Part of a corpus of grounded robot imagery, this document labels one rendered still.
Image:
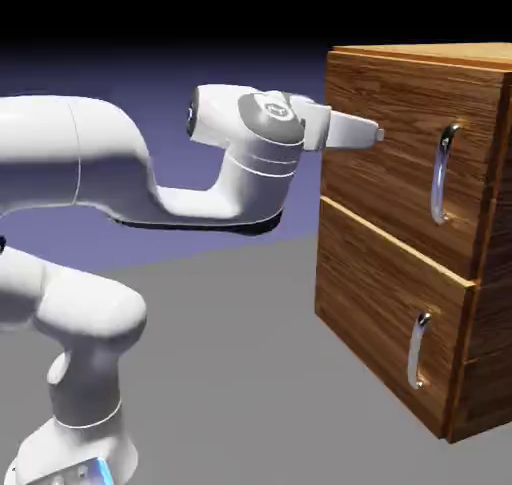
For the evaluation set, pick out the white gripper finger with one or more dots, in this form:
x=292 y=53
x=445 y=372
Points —
x=380 y=134

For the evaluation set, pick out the wooden cabinet door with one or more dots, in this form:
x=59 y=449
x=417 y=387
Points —
x=396 y=153
x=376 y=313

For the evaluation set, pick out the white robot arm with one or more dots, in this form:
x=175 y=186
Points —
x=100 y=145

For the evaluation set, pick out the wooden cabinet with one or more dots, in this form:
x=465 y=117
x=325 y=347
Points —
x=404 y=233

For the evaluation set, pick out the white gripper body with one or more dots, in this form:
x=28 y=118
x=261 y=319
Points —
x=348 y=131

